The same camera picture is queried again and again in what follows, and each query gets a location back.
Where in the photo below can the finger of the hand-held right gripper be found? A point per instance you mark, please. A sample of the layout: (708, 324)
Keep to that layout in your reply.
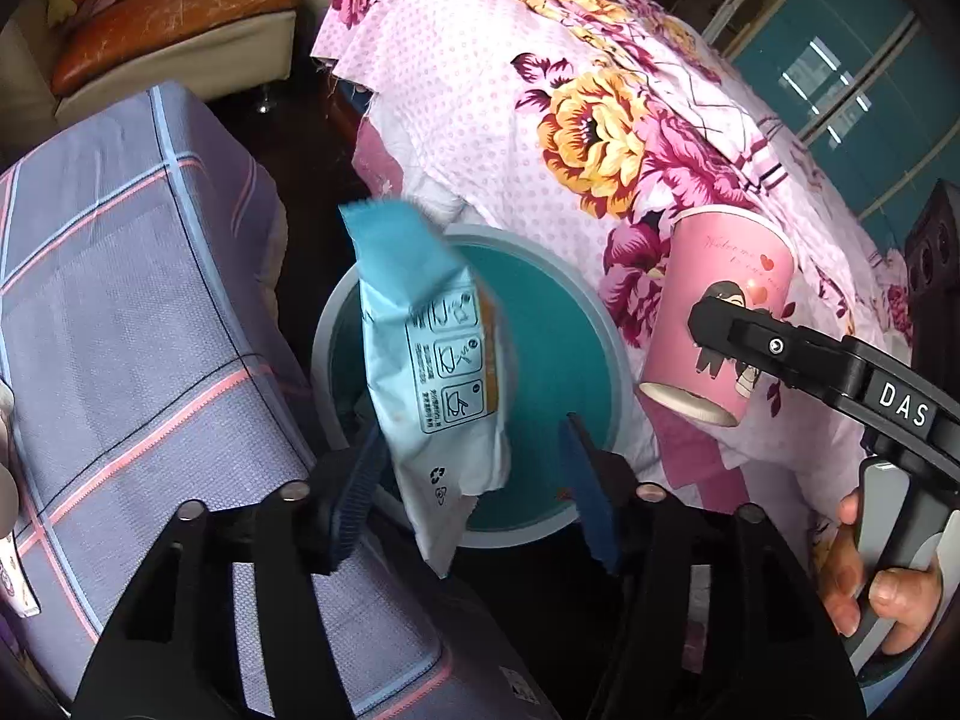
(780, 352)

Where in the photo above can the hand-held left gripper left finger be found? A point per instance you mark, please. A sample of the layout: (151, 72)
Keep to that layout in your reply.
(352, 499)

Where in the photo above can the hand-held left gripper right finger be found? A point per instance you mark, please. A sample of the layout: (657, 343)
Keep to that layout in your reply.
(594, 499)

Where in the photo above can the pink paper cup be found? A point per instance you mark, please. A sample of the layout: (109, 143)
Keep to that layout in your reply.
(697, 270)

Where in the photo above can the teal round trash bin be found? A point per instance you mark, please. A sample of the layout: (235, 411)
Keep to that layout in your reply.
(559, 360)

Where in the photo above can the light blue snack packet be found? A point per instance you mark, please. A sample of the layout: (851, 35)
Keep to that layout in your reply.
(420, 360)

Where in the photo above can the person's right hand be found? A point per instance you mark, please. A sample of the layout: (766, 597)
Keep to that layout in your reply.
(840, 577)

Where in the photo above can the teal glass-door cabinet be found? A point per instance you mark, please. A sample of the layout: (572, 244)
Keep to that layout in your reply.
(847, 67)

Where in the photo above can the white printed packet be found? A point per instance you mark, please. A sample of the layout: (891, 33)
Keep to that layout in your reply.
(19, 577)

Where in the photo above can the pink floral bed sheet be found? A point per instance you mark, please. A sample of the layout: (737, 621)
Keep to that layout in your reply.
(465, 90)

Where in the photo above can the beige sofa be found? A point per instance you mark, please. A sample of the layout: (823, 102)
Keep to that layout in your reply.
(255, 41)

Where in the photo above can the orange seat cushion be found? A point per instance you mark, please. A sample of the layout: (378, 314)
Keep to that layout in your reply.
(172, 22)

